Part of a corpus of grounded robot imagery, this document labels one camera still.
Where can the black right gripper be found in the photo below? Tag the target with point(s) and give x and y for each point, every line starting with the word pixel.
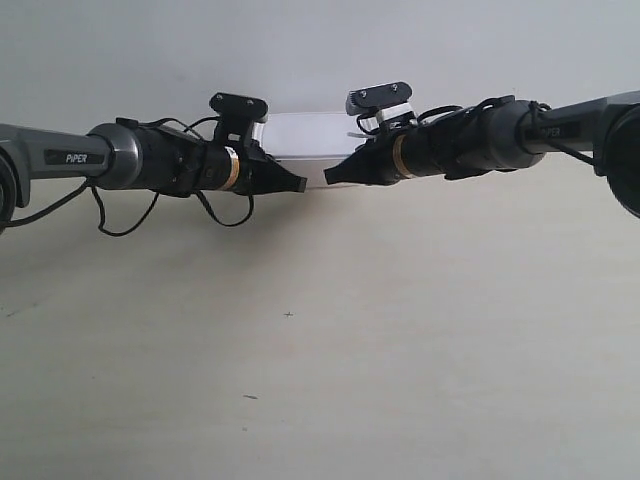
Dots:
pixel 378 162

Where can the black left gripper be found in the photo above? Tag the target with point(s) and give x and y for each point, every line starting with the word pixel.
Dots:
pixel 249 170

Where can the white lidded plastic container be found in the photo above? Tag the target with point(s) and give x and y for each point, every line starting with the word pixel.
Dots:
pixel 306 144

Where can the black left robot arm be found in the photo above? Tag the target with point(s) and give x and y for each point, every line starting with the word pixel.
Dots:
pixel 166 156

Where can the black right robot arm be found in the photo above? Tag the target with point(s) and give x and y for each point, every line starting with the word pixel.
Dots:
pixel 504 134

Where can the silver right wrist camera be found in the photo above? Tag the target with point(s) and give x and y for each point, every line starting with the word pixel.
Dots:
pixel 385 102

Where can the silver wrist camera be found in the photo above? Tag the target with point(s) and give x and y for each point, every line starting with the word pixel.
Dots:
pixel 385 102
pixel 240 107

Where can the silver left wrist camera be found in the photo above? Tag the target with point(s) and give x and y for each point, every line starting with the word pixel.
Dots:
pixel 240 107

